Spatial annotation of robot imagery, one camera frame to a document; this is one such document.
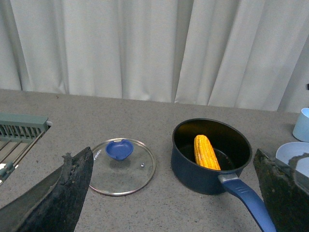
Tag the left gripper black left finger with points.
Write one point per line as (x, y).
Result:
(55, 203)

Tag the glass lid blue knob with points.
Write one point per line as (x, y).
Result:
(121, 166)

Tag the white curtain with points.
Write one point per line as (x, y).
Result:
(251, 54)

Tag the dark blue saucepan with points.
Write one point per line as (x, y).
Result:
(233, 152)

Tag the yellow corn cob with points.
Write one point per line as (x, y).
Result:
(204, 153)

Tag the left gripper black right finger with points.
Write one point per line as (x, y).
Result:
(286, 203)

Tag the light blue cup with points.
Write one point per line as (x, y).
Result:
(301, 129)

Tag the green dish rack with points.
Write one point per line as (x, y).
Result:
(18, 134)

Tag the light blue plate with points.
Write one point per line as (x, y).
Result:
(293, 156)

